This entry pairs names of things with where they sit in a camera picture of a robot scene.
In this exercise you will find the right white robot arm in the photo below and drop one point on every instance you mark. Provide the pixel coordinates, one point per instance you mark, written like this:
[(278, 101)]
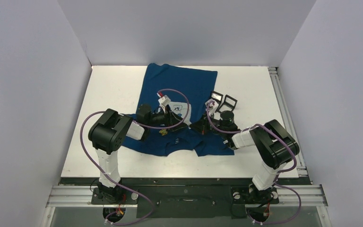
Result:
[(275, 145)]

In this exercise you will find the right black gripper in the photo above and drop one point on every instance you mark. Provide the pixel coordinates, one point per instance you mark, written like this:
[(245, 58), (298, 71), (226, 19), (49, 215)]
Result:
[(204, 124)]

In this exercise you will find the blue cartoon print t-shirt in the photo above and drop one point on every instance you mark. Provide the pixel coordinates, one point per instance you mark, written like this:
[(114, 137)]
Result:
[(179, 84)]

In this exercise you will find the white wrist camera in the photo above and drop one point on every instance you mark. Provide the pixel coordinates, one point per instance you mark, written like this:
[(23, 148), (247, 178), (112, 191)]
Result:
[(164, 101), (211, 106)]

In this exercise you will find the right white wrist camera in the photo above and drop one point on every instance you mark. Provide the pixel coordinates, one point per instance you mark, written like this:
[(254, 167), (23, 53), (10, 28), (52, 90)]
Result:
[(211, 106)]

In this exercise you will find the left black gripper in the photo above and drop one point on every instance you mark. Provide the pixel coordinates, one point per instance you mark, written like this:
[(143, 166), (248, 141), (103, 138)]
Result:
[(170, 118)]

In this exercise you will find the aluminium frame rail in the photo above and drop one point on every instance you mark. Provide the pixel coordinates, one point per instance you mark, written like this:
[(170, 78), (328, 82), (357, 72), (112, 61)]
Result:
[(301, 165)]

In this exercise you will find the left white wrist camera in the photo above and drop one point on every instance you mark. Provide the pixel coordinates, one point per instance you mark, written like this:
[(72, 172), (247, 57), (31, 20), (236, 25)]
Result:
[(164, 101)]

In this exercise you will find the black display box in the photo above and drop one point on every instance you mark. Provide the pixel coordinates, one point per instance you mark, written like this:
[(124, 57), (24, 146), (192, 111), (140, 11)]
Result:
[(229, 104), (217, 97)]

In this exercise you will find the right black display box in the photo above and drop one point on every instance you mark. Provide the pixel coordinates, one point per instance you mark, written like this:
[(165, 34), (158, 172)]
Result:
[(229, 104)]

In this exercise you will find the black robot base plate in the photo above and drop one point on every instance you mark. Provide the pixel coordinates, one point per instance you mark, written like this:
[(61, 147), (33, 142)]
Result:
[(190, 197)]

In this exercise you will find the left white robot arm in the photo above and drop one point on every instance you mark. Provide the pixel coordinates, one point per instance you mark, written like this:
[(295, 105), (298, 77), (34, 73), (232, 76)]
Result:
[(148, 131)]

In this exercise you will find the left black display box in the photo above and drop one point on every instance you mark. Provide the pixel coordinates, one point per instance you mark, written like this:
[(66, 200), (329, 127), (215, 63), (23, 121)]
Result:
[(217, 97)]

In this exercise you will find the gold maple leaf brooch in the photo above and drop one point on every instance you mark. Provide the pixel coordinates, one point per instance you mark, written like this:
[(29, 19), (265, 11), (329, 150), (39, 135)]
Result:
[(163, 132)]

